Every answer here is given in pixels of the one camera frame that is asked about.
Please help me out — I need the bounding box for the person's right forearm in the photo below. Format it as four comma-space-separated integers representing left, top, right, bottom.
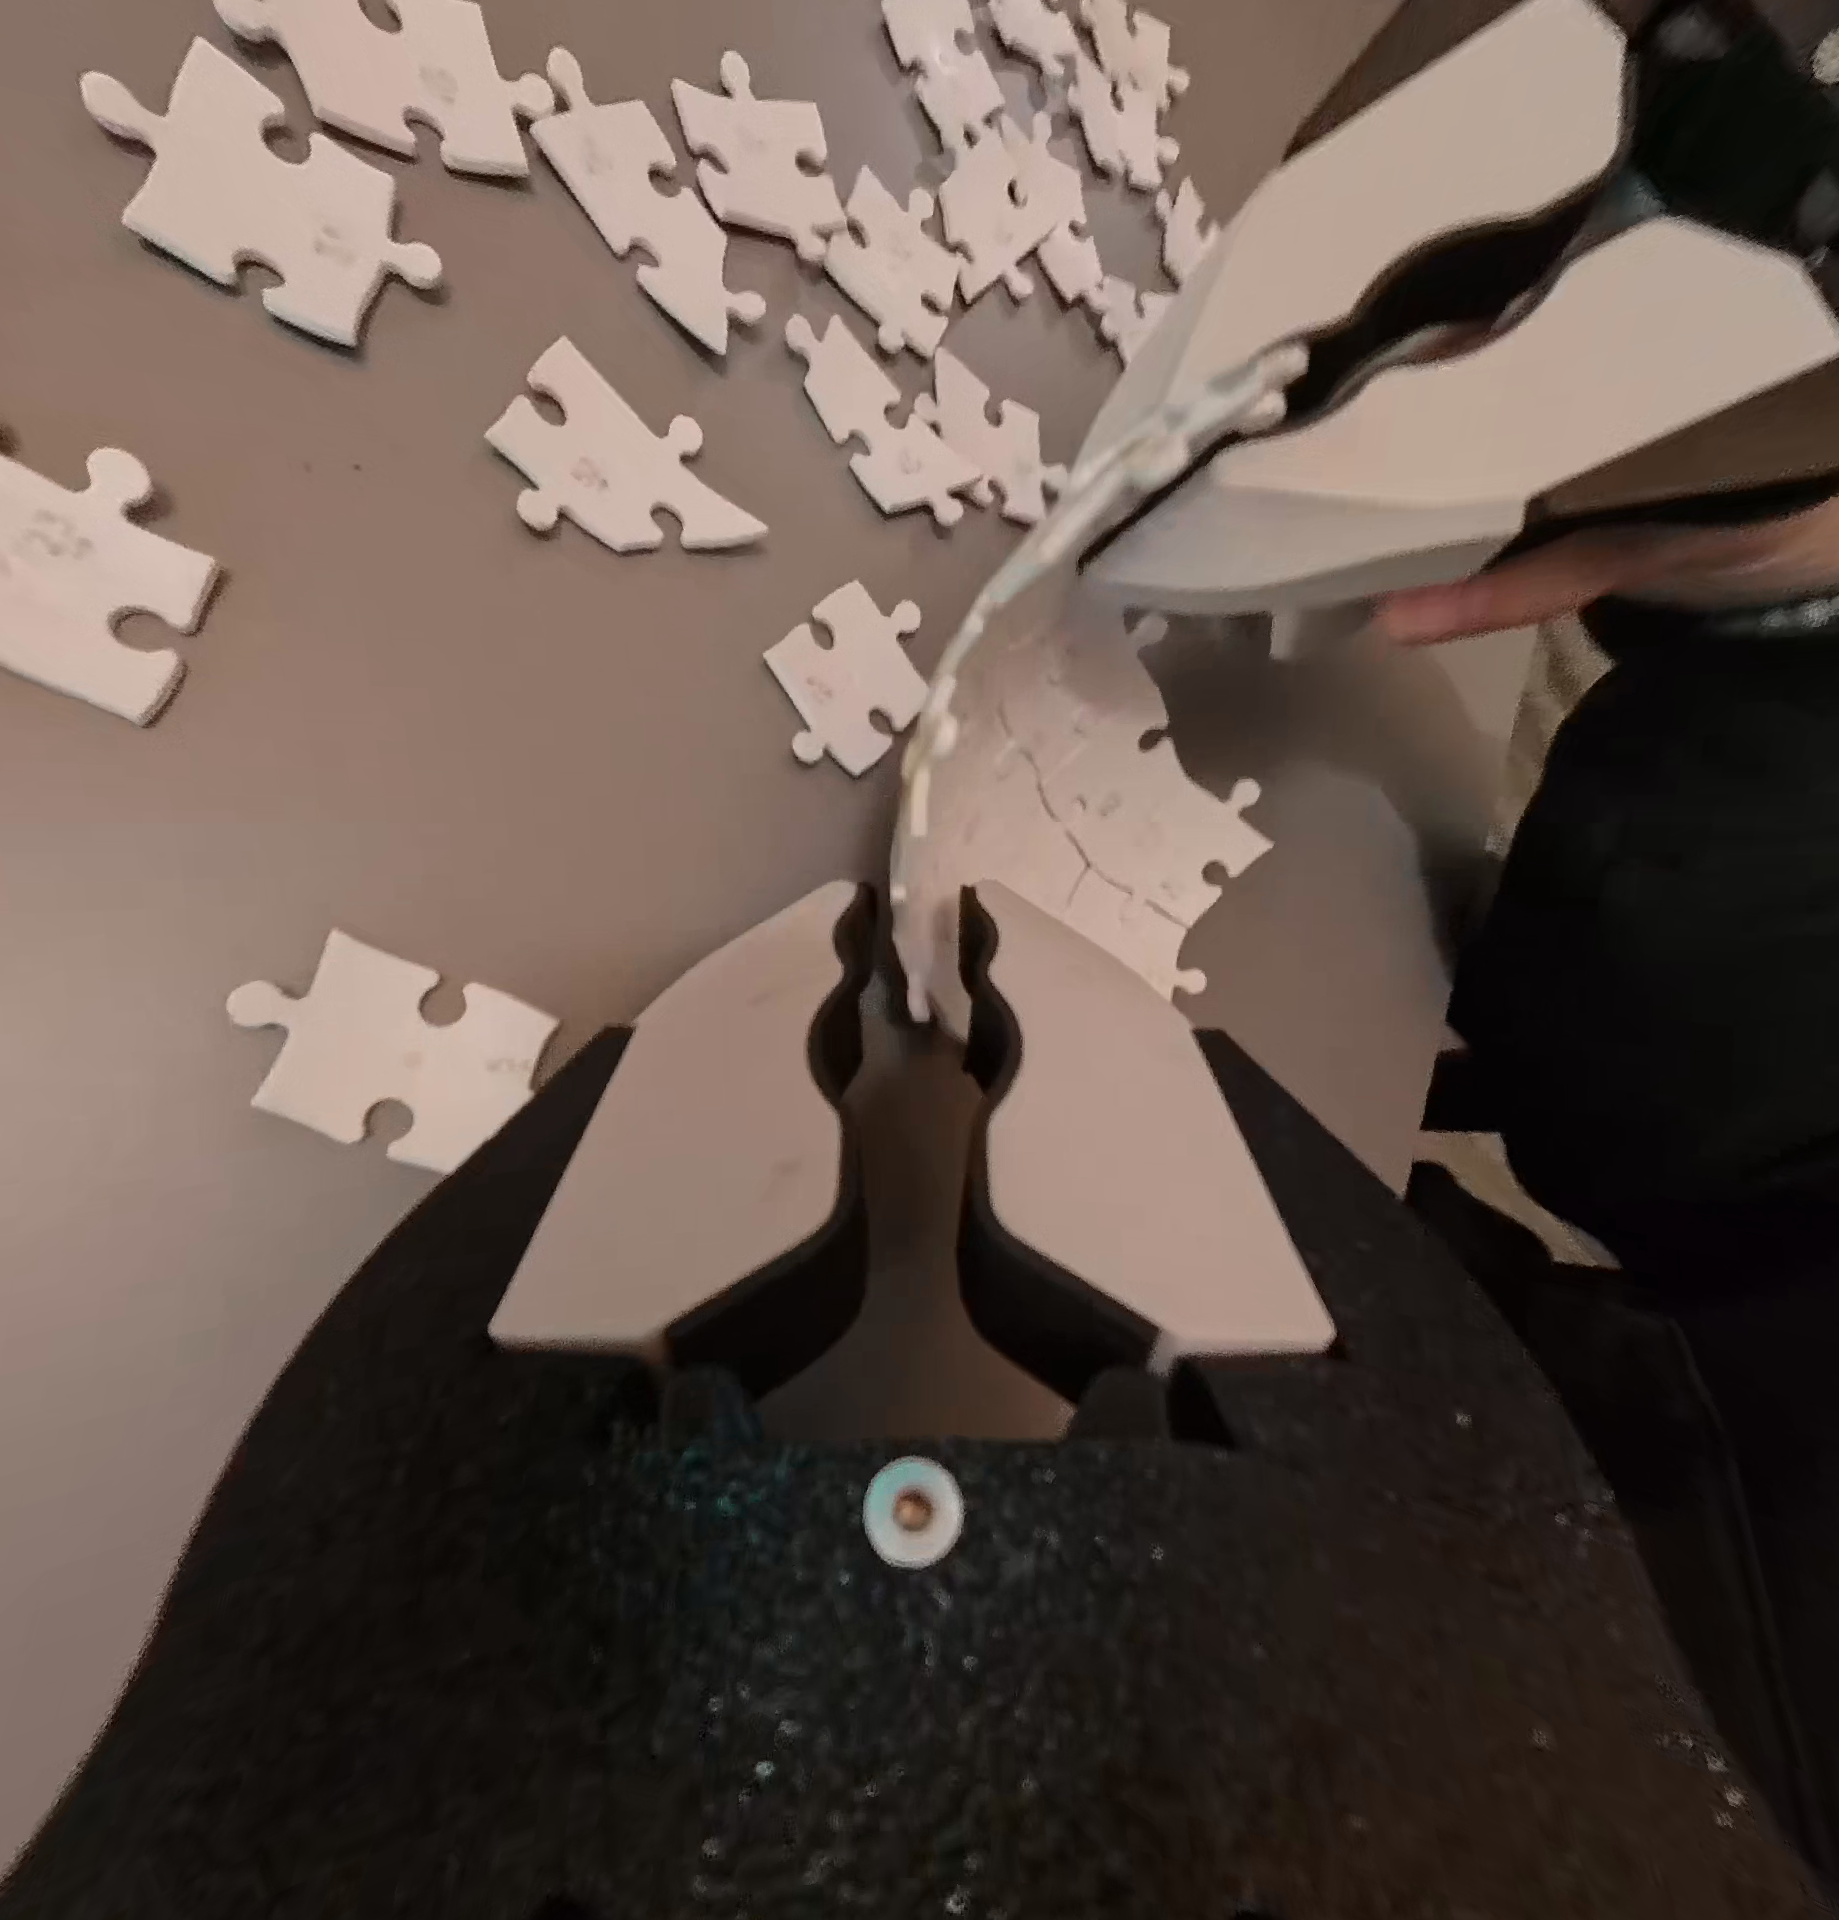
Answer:
1460, 599, 1839, 1277

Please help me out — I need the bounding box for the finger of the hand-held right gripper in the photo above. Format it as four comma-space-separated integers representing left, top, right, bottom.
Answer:
1081, 215, 1839, 617
1155, 0, 1636, 380

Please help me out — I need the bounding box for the person's black clothing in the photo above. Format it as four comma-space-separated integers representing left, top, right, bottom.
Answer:
1406, 1154, 1839, 1920

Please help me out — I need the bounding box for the bowl-shaped assembled puzzle section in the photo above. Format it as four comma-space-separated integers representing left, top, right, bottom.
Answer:
881, 336, 1278, 1037

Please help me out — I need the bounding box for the person's right hand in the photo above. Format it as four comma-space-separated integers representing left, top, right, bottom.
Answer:
1375, 477, 1839, 650

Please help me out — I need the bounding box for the scatter of white pieces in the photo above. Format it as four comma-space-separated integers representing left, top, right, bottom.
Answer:
0, 0, 1222, 1175

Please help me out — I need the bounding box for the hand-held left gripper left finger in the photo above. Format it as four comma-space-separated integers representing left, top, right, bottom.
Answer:
485, 878, 878, 1392

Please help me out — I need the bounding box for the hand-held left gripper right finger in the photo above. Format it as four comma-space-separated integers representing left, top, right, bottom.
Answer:
958, 882, 1339, 1407

